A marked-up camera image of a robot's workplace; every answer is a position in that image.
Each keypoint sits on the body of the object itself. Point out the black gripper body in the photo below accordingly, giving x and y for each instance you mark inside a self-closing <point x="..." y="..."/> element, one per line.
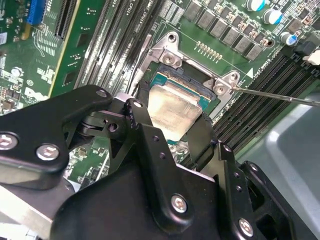
<point x="105" y="212"/>

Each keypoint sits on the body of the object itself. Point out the silver CPU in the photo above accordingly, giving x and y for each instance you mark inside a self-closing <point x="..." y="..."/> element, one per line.
<point x="175" y="110"/>

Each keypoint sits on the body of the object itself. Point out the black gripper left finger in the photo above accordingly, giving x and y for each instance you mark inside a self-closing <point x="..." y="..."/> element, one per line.
<point x="32" y="130"/>

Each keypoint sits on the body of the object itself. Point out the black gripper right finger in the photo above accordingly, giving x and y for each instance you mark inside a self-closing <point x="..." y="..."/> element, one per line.
<point x="237" y="200"/>

